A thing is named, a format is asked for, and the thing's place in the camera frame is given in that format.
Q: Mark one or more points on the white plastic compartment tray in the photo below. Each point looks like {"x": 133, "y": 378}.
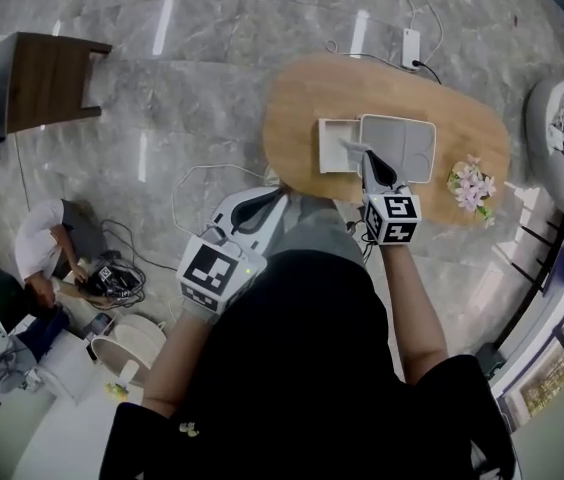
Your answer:
{"x": 402, "y": 135}

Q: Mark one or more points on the person's right forearm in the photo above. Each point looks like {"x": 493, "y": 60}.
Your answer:
{"x": 412, "y": 308}

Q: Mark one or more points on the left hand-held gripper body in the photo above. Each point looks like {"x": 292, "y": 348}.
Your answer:
{"x": 212, "y": 270}

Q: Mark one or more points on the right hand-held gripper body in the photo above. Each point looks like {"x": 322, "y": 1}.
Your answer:
{"x": 397, "y": 218}

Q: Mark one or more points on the pink flowers in pot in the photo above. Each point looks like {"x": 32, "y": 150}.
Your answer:
{"x": 472, "y": 188}

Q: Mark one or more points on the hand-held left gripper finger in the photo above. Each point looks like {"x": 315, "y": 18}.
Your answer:
{"x": 277, "y": 228}
{"x": 222, "y": 208}

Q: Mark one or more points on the small white charm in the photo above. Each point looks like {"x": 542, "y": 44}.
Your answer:
{"x": 189, "y": 429}

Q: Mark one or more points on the white power strip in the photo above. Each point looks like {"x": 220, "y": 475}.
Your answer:
{"x": 411, "y": 48}

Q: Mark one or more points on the oval wooden table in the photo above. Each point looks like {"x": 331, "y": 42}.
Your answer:
{"x": 302, "y": 93}

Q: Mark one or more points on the dark wooden cabinet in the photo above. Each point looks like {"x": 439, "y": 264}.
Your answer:
{"x": 47, "y": 83}

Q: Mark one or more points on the person's left forearm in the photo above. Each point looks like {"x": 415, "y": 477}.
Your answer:
{"x": 177, "y": 358}

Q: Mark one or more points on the person's black shirt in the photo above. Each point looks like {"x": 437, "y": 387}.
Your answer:
{"x": 302, "y": 368}

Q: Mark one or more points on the person's grey trousers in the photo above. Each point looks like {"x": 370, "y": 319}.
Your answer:
{"x": 317, "y": 228}

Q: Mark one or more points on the white round basin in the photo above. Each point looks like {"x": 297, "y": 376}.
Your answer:
{"x": 127, "y": 348}

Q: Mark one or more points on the grey beanbag chair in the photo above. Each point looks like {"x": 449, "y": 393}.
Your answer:
{"x": 542, "y": 133}

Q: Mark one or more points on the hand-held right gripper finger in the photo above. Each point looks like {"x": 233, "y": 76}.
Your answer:
{"x": 398, "y": 180}
{"x": 365, "y": 175}

